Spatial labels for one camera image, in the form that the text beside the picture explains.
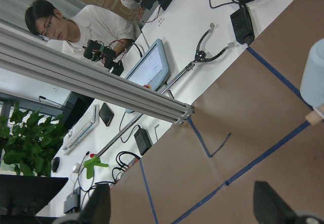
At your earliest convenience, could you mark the black smartphone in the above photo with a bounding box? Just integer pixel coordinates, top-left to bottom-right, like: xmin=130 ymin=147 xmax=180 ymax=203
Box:
xmin=99 ymin=103 xmax=114 ymax=126

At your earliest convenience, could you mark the light blue ikea cup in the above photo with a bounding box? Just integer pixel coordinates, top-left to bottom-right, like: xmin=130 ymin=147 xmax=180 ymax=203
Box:
xmin=300 ymin=38 xmax=323 ymax=108

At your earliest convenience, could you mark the person in white shirt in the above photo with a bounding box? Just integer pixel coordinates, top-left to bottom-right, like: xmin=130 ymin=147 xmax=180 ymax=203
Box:
xmin=24 ymin=0 xmax=185 ymax=58

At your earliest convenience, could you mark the green handled reacher grabber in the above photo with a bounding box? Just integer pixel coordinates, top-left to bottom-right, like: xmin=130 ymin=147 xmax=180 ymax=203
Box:
xmin=83 ymin=23 xmax=234 ymax=179

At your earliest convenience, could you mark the blue teach pendant tablet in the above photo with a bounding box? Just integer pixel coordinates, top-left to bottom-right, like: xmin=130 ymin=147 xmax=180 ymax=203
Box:
xmin=125 ymin=38 xmax=171 ymax=114

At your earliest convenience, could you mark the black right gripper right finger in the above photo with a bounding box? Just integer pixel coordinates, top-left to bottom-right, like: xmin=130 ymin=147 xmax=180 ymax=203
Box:
xmin=253 ymin=181 xmax=324 ymax=224

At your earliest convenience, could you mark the black computer monitor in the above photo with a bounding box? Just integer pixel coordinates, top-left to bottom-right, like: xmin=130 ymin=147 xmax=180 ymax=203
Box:
xmin=1 ymin=174 xmax=68 ymax=216

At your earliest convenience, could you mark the white keyboard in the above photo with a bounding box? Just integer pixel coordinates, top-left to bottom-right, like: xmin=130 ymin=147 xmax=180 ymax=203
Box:
xmin=62 ymin=104 xmax=100 ymax=155

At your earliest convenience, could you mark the black power adapter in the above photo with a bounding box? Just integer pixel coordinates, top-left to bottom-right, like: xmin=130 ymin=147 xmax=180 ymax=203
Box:
xmin=230 ymin=6 xmax=255 ymax=46

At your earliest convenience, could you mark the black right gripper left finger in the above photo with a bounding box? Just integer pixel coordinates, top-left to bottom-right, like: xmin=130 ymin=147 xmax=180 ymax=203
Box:
xmin=53 ymin=184 xmax=111 ymax=224

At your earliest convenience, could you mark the aluminium frame post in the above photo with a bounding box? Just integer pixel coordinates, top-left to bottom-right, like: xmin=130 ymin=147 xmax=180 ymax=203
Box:
xmin=0 ymin=26 xmax=195 ymax=127

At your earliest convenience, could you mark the green potted plant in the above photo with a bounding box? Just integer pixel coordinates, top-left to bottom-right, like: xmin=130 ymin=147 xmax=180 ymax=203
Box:
xmin=1 ymin=102 xmax=67 ymax=177

